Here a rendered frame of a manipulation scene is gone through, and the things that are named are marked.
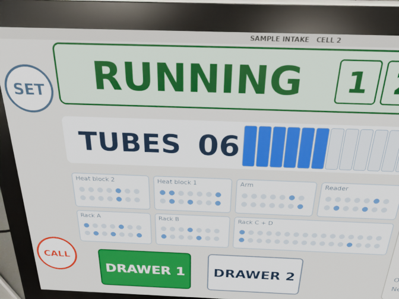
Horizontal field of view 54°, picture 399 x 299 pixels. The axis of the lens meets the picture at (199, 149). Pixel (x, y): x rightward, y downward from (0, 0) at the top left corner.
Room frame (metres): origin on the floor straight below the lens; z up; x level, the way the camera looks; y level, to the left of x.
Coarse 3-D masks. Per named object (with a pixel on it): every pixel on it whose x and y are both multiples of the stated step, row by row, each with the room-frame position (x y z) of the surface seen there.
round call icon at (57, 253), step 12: (36, 240) 0.10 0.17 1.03; (48, 240) 0.10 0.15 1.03; (60, 240) 0.09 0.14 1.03; (72, 240) 0.09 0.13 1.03; (36, 252) 0.09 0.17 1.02; (48, 252) 0.09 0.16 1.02; (60, 252) 0.09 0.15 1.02; (72, 252) 0.08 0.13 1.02; (48, 264) 0.08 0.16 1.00; (60, 264) 0.08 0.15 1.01; (72, 264) 0.07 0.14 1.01
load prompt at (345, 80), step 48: (96, 48) 0.21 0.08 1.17; (144, 48) 0.21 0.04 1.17; (192, 48) 0.20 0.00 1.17; (240, 48) 0.20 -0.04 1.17; (288, 48) 0.20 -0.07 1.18; (336, 48) 0.19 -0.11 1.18; (96, 96) 0.18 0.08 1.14; (144, 96) 0.18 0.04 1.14; (192, 96) 0.18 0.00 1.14; (240, 96) 0.17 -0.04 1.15; (288, 96) 0.17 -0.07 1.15; (336, 96) 0.17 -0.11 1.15; (384, 96) 0.17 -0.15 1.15
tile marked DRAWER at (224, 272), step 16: (208, 256) 0.07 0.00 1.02; (224, 256) 0.07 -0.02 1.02; (240, 256) 0.07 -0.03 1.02; (256, 256) 0.07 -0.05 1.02; (272, 256) 0.07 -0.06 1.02; (208, 272) 0.06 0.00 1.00; (224, 272) 0.06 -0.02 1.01; (240, 272) 0.06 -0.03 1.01; (256, 272) 0.06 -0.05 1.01; (272, 272) 0.06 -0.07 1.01; (288, 272) 0.05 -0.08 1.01; (208, 288) 0.05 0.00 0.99; (224, 288) 0.04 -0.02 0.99; (240, 288) 0.04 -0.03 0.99; (256, 288) 0.04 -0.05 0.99; (272, 288) 0.04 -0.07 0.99; (288, 288) 0.04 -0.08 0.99
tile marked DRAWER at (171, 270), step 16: (112, 256) 0.08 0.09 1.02; (128, 256) 0.08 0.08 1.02; (144, 256) 0.08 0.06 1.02; (160, 256) 0.08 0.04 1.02; (176, 256) 0.07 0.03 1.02; (112, 272) 0.07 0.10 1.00; (128, 272) 0.06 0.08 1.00; (144, 272) 0.06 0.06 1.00; (160, 272) 0.06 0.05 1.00; (176, 272) 0.06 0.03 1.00; (176, 288) 0.05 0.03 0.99
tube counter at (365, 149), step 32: (224, 128) 0.16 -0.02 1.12; (256, 128) 0.16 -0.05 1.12; (288, 128) 0.15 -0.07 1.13; (320, 128) 0.15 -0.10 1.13; (352, 128) 0.15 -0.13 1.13; (384, 128) 0.15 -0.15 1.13; (224, 160) 0.14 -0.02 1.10; (256, 160) 0.14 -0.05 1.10; (288, 160) 0.13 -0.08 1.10; (320, 160) 0.13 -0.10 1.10; (352, 160) 0.13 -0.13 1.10; (384, 160) 0.13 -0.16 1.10
